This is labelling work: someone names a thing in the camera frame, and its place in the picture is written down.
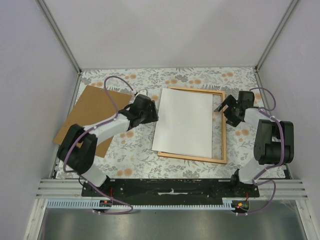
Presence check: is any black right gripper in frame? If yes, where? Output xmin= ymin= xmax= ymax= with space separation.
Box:
xmin=214 ymin=95 xmax=241 ymax=128

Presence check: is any clear glass pane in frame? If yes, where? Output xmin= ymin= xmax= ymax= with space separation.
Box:
xmin=211 ymin=95 xmax=223 ymax=164

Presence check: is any building photo print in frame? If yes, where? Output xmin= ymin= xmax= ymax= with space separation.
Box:
xmin=152 ymin=88 xmax=213 ymax=159

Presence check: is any wooden picture frame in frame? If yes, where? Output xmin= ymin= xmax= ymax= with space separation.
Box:
xmin=157 ymin=86 xmax=227 ymax=164

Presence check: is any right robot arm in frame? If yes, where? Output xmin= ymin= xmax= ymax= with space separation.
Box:
xmin=214 ymin=90 xmax=295 ymax=197

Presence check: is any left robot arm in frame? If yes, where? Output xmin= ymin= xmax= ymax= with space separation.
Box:
xmin=57 ymin=94 xmax=159 ymax=197

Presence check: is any brown cardboard backing board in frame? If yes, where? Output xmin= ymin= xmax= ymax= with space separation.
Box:
xmin=53 ymin=86 xmax=132 ymax=158

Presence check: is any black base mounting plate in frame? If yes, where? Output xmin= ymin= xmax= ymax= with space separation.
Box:
xmin=81 ymin=177 xmax=261 ymax=206

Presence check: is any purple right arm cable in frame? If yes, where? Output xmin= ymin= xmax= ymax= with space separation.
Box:
xmin=233 ymin=87 xmax=287 ymax=216

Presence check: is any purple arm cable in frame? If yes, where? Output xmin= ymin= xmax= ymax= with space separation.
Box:
xmin=62 ymin=76 xmax=141 ymax=215
xmin=233 ymin=87 xmax=287 ymax=216

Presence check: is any right aluminium corner post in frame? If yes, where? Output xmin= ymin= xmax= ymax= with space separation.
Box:
xmin=254 ymin=0 xmax=300 ymax=73

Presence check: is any aluminium corner post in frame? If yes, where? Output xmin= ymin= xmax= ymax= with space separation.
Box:
xmin=254 ymin=0 xmax=300 ymax=73
xmin=36 ymin=0 xmax=83 ymax=76

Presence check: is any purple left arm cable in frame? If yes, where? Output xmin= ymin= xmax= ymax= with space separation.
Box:
xmin=62 ymin=76 xmax=141 ymax=215

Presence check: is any aluminium rail frame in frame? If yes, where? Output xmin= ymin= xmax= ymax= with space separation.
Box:
xmin=24 ymin=171 xmax=320 ymax=240

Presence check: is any light blue cable duct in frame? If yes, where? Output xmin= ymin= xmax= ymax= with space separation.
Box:
xmin=46 ymin=199 xmax=240 ymax=210

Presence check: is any left aluminium corner post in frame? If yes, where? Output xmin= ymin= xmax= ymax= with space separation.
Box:
xmin=36 ymin=0 xmax=83 ymax=76

